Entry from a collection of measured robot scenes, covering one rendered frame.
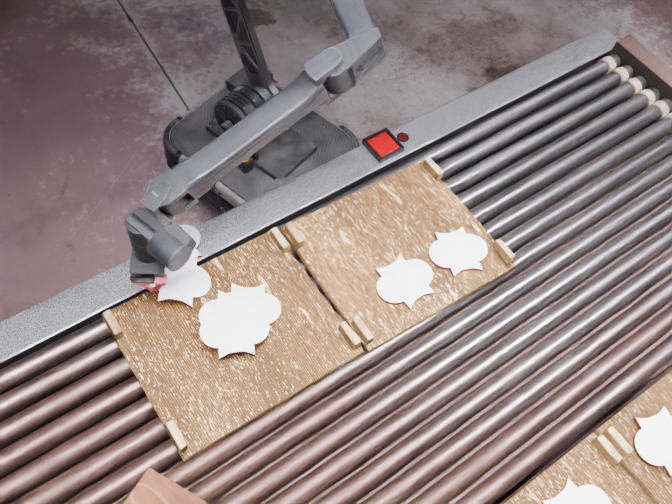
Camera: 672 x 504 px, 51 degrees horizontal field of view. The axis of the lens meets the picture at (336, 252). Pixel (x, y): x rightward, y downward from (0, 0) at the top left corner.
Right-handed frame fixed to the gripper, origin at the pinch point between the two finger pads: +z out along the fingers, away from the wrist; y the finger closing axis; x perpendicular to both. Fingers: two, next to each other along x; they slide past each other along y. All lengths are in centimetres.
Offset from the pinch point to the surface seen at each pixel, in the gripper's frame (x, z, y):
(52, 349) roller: 19.4, 5.8, -14.1
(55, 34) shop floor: 71, 101, 176
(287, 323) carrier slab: -26.9, 5.0, -8.9
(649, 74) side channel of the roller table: -129, 8, 69
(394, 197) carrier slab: -52, 6, 24
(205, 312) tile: -10.2, 2.9, -7.4
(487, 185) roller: -76, 8, 30
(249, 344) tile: -19.3, 1.9, -14.9
